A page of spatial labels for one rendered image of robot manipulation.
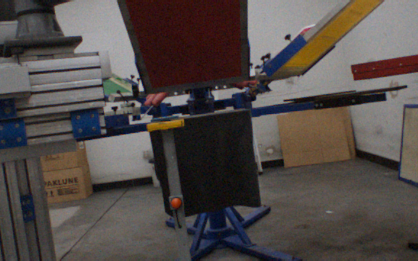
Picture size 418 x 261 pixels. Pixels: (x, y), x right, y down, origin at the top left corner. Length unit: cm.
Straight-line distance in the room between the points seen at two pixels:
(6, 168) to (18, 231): 22
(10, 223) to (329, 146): 549
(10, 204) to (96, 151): 518
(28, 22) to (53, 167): 508
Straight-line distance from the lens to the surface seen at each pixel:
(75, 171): 652
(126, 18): 232
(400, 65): 274
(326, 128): 683
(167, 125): 175
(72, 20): 706
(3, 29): 186
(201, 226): 331
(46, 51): 158
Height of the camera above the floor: 99
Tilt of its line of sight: 3 degrees down
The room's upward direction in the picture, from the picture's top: 8 degrees counter-clockwise
